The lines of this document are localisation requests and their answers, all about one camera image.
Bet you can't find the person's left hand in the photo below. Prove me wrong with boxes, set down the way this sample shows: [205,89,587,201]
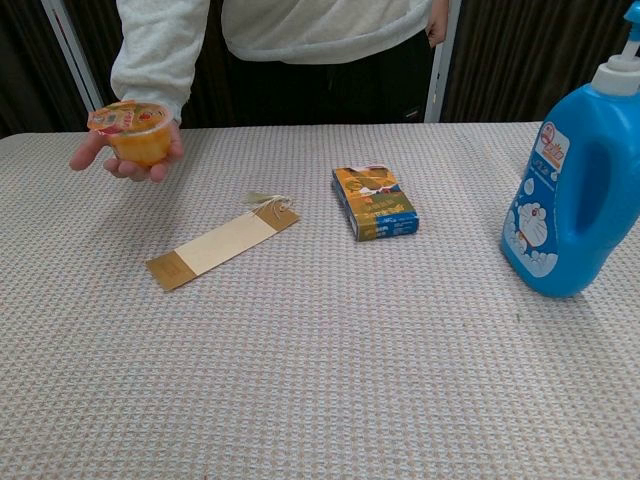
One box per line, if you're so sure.
[424,0,449,50]

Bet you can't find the person's right hand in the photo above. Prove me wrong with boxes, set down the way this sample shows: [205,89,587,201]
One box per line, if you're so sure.
[69,119,185,184]

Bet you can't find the orange jelly cup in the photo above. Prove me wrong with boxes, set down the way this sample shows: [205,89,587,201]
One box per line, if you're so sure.
[87,99,174,168]

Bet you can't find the person's right grey sleeve forearm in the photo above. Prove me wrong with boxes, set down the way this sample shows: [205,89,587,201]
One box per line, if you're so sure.
[110,0,211,124]

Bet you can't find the person in grey sweater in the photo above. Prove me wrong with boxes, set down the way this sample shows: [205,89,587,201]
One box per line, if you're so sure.
[0,0,640,140]

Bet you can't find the gold and cream bookmark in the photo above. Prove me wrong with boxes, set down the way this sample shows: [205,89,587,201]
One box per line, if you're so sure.
[145,191,303,294]

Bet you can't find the person's grey sweatshirt torso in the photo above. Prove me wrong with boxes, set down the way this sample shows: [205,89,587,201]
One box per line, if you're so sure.
[219,0,434,64]

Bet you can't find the person's black trousers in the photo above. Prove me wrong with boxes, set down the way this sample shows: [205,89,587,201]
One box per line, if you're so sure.
[223,29,434,127]

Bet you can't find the blue detergent pump bottle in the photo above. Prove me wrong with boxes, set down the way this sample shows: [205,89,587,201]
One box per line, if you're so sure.
[499,0,640,300]

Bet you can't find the orange and blue card box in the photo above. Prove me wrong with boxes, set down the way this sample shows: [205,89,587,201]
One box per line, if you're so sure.
[331,163,421,244]

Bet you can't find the checked woven tablecloth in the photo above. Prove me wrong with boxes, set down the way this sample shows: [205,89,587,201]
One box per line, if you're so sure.
[0,121,640,480]

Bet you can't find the grey metal frame pole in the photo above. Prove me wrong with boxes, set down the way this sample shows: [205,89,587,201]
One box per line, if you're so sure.
[423,0,464,124]
[39,0,107,115]

